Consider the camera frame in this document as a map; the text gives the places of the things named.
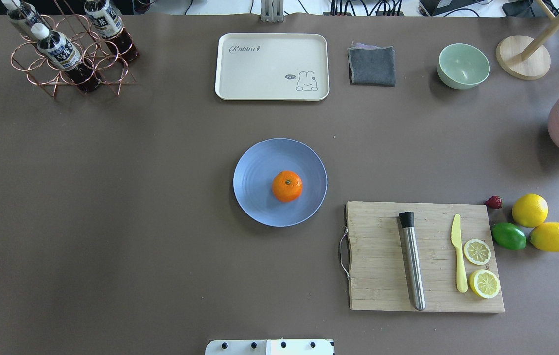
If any thick lemon half slice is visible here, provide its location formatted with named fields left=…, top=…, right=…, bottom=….
left=469, top=269, right=501, bottom=299

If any yellow plastic knife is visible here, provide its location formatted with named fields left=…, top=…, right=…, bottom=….
left=451, top=214, right=468, bottom=293

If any red strawberry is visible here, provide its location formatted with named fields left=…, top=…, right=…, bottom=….
left=484, top=195, right=503, bottom=209

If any wooden cup tree stand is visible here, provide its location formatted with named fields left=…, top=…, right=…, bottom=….
left=495, top=9, right=559, bottom=80

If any green bowl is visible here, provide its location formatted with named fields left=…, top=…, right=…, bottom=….
left=437, top=43, right=490, bottom=90

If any copper wire bottle rack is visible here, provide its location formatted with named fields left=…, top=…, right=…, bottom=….
left=10, top=0, right=136, bottom=98

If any steel muddler black tip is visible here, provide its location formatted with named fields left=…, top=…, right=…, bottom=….
left=399, top=211, right=426, bottom=311

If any thin lemon slice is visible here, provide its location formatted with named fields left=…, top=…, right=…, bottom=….
left=463, top=239, right=492, bottom=266

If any blue plate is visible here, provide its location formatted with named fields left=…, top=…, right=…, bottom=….
left=233, top=138, right=328, bottom=227

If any cream rabbit tray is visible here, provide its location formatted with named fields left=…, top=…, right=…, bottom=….
left=214, top=33, right=330, bottom=101

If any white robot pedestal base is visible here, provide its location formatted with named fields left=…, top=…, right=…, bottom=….
left=205, top=339, right=335, bottom=355

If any aluminium frame post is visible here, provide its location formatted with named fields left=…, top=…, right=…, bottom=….
left=260, top=0, right=284, bottom=23

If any yellow lemon near lime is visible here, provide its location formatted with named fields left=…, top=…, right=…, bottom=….
left=529, top=222, right=559, bottom=252

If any tea bottle lower front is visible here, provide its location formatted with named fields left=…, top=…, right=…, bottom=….
left=31, top=23, right=100, bottom=93

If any grey folded cloth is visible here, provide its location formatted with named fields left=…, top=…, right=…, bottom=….
left=348, top=43, right=396, bottom=87

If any tea bottle upper rack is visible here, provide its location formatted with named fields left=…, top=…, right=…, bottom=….
left=83, top=0, right=140, bottom=63

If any bamboo cutting board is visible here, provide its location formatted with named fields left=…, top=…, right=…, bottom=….
left=345, top=201, right=505, bottom=313

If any green lime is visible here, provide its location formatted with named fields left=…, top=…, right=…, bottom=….
left=491, top=222, right=527, bottom=251

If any tea bottle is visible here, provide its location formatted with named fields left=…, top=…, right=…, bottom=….
left=31, top=23, right=100, bottom=93
left=2, top=0, right=47, bottom=40

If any yellow lemon near strawberry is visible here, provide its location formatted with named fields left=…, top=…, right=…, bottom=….
left=512, top=194, right=549, bottom=228

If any tea bottle lower side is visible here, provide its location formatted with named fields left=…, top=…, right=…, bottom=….
left=2, top=0, right=47, bottom=40

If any orange mandarin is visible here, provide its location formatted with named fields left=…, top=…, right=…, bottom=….
left=271, top=170, right=303, bottom=203

